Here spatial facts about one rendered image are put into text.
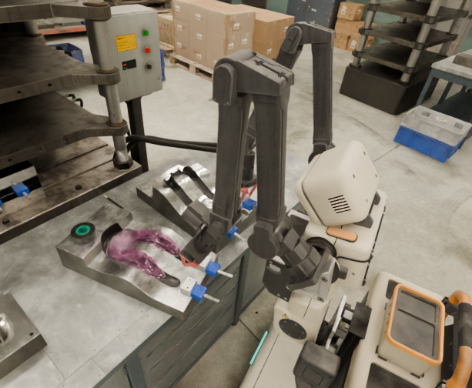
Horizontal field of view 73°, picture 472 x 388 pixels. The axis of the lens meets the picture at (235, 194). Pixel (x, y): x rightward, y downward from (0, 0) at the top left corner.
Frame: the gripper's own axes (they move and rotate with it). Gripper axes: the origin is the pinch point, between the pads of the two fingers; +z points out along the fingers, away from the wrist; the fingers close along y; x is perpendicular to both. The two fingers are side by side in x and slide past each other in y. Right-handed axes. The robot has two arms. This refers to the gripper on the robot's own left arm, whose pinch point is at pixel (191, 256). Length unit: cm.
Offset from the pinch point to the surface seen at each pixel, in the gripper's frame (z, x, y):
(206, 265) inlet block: 10.2, 6.5, -7.5
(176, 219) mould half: 24.9, -14.3, -23.7
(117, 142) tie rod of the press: 37, -64, -43
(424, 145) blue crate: 41, 118, -328
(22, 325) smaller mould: 26, -24, 38
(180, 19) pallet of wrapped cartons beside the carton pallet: 155, -245, -389
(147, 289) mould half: 16.1, -3.6, 10.1
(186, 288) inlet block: 9.8, 5.8, 4.0
